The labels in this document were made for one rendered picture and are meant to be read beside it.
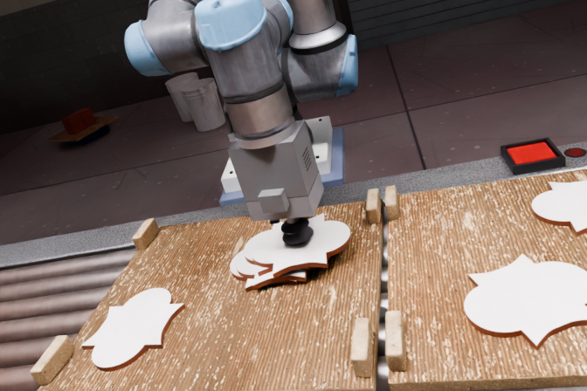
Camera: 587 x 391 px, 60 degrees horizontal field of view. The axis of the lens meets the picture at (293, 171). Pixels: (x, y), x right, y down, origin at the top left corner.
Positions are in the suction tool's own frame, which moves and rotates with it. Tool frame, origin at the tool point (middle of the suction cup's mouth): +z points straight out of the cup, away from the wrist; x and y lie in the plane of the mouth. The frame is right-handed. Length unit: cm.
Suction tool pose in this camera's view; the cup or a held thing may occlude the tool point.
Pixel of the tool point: (297, 234)
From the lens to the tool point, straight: 68.5
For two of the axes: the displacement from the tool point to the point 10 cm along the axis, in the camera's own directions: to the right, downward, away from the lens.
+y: 9.3, -1.0, -3.4
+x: 2.5, -4.9, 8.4
